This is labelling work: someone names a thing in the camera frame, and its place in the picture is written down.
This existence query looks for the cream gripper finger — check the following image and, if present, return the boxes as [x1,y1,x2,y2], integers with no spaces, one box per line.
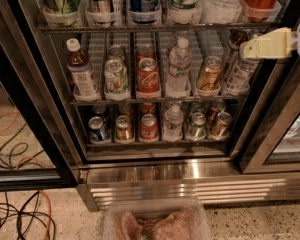
[240,27,293,59]

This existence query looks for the tea bottle right middle shelf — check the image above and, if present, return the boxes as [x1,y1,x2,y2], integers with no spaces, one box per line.
[223,31,260,95]

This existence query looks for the tea bottle shelf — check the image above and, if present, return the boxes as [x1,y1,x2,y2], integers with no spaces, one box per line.
[223,31,260,95]
[66,38,99,101]

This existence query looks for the clear water bottle top shelf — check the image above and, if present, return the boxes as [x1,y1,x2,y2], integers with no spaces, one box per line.
[203,0,242,24]

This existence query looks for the gold can middle shelf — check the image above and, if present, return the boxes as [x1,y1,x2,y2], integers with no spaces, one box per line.
[195,56,222,96]

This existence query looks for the gold can shelf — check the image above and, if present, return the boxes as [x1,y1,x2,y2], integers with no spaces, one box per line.
[195,56,222,96]
[115,115,134,143]
[209,112,232,141]

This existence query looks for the right glass fridge door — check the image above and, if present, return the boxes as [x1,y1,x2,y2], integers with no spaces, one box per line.
[240,58,300,174]

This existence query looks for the glass fridge door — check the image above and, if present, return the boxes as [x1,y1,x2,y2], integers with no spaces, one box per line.
[0,29,77,192]
[240,58,300,174]

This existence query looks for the water bottle middle shelf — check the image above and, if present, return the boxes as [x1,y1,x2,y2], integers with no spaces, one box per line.
[166,37,192,97]

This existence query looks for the white green can top shelf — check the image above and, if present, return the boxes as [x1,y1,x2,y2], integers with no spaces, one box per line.
[168,0,199,24]

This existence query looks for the white green can shelf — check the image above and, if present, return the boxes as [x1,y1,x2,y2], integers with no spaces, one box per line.
[104,59,130,101]
[168,0,199,24]

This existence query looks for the gold can bottom shelf right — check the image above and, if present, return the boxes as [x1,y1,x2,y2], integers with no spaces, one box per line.
[209,112,232,141]

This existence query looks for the silver can bottom shelf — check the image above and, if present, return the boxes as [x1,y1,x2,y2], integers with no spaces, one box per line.
[186,112,206,141]

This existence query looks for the red coke can middle shelf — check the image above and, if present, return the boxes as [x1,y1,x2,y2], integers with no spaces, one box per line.
[136,58,160,98]

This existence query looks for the water bottle bottom shelf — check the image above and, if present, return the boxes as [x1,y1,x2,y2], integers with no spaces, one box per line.
[163,104,184,142]

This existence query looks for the stainless fridge base grille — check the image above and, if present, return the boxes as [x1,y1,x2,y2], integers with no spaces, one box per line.
[76,159,300,211]

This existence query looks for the red can bottom shelf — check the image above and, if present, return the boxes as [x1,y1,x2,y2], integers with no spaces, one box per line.
[140,114,159,142]

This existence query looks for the white green can middle shelf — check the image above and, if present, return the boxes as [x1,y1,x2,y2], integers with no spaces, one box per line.
[104,59,130,101]

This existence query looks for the gold can bottom shelf left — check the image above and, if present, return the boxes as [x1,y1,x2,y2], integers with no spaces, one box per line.
[115,115,134,143]

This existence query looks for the blue red bull can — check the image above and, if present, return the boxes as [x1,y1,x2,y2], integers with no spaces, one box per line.
[86,0,119,28]

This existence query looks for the tea bottle left middle shelf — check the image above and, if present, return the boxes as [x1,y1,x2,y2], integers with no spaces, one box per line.
[66,38,99,101]

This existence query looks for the blue can bottom shelf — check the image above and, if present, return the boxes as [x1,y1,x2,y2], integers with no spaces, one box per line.
[88,116,110,144]

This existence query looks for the left glass fridge door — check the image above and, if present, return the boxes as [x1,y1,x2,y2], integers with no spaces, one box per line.
[0,29,77,192]

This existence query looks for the clear plastic food container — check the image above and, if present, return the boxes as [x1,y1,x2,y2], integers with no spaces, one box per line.
[103,197,211,240]

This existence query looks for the orange cable on floor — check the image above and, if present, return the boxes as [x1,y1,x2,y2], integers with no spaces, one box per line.
[36,189,54,240]

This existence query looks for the black cables on floor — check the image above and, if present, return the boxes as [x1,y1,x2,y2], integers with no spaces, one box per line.
[0,190,57,240]

